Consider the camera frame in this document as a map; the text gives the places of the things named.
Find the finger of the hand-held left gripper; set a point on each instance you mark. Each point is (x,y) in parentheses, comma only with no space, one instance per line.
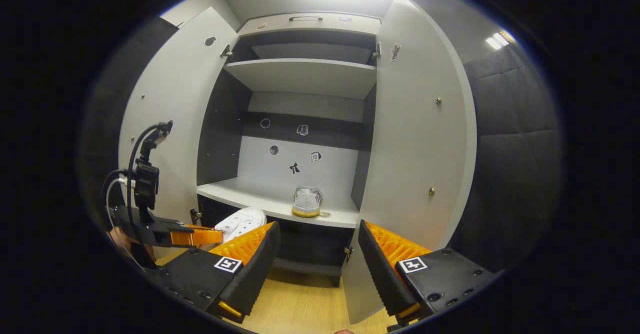
(200,236)

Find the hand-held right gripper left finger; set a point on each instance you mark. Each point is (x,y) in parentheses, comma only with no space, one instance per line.
(200,273)

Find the grey shoe cabinet door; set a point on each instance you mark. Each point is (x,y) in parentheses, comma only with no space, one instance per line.
(175,88)
(415,148)

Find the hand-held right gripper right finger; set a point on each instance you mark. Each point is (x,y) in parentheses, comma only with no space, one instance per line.
(445,274)

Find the small ceiling light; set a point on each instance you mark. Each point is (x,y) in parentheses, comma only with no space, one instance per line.
(498,40)

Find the black backdrop cloth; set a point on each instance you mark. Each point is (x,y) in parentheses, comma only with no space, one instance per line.
(515,174)

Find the white shoe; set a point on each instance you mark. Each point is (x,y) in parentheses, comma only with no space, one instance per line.
(242,221)
(307,201)

